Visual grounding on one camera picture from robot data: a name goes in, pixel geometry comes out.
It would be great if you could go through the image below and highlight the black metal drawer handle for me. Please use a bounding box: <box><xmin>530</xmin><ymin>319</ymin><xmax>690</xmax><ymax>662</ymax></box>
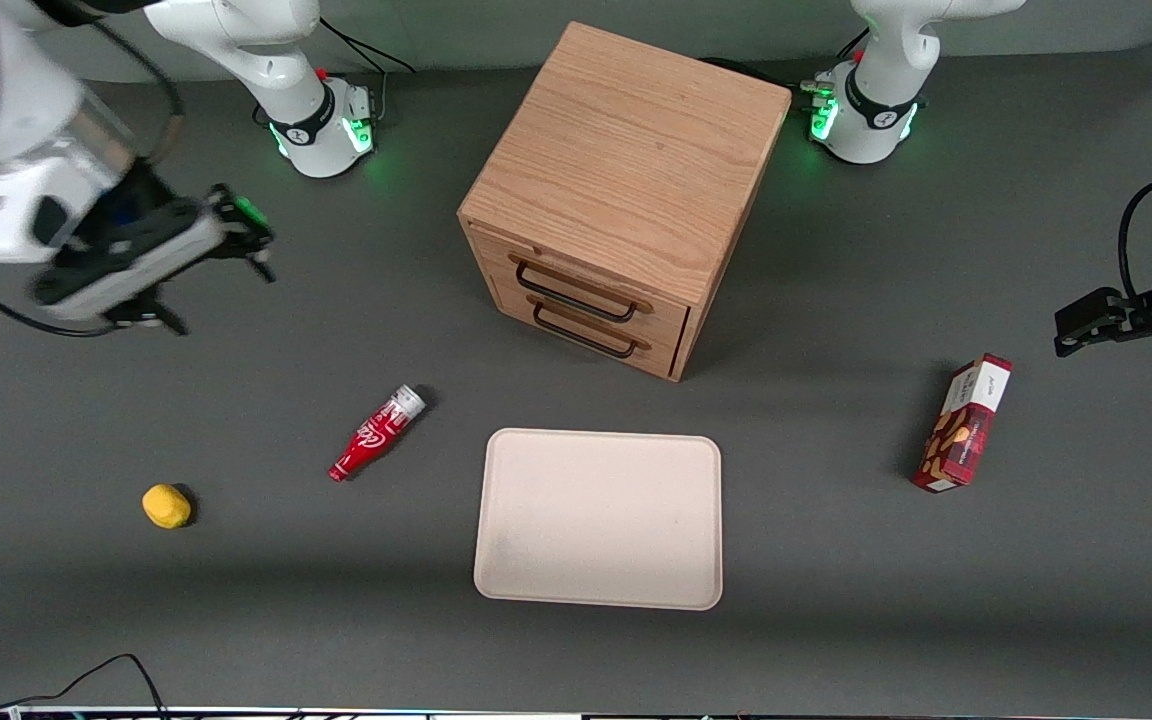
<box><xmin>508</xmin><ymin>254</ymin><xmax>656</xmax><ymax>324</ymax></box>
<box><xmin>527</xmin><ymin>294</ymin><xmax>653</xmax><ymax>360</ymax></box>

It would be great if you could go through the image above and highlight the yellow lemon toy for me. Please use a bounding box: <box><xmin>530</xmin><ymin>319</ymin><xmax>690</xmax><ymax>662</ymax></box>
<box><xmin>141</xmin><ymin>483</ymin><xmax>194</xmax><ymax>530</ymax></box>

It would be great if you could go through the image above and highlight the black cable at arm base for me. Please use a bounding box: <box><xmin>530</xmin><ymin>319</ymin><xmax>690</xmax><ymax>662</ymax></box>
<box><xmin>319</xmin><ymin>14</ymin><xmax>416</xmax><ymax>75</ymax></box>

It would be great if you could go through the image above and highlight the beige rectangular tray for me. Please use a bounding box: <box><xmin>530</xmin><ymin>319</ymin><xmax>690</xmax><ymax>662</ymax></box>
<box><xmin>473</xmin><ymin>428</ymin><xmax>724</xmax><ymax>612</ymax></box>

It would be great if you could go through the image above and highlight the red cookie box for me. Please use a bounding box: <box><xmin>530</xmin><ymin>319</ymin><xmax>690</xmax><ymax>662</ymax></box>
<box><xmin>911</xmin><ymin>353</ymin><xmax>1015</xmax><ymax>494</ymax></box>

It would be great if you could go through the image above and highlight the wooden drawer cabinet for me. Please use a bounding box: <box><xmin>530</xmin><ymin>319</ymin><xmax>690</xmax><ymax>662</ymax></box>
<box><xmin>457</xmin><ymin>20</ymin><xmax>794</xmax><ymax>384</ymax></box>

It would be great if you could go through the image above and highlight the red plastic bottle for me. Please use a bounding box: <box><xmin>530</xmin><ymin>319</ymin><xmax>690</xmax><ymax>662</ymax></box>
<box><xmin>327</xmin><ymin>384</ymin><xmax>429</xmax><ymax>484</ymax></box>

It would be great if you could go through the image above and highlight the black cable on table edge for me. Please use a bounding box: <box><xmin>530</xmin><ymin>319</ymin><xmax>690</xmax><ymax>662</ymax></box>
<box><xmin>0</xmin><ymin>653</ymin><xmax>171</xmax><ymax>720</ymax></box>

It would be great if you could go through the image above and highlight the wooden drawer with black handle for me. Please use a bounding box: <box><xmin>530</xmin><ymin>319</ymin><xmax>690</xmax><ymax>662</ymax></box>
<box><xmin>471</xmin><ymin>224</ymin><xmax>693</xmax><ymax>347</ymax></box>
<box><xmin>489</xmin><ymin>278</ymin><xmax>685</xmax><ymax>381</ymax></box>

